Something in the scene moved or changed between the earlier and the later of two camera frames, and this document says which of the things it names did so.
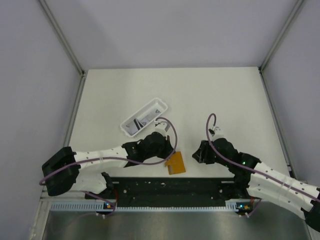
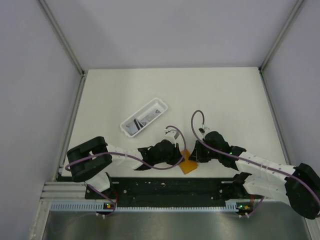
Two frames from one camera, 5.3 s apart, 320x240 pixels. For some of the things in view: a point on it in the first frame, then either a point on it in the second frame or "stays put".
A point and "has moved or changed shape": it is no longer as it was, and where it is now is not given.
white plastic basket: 138,122 stays put
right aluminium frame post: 296,7 stays put
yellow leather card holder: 175,163 has moved or changed shape
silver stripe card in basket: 134,126 stays put
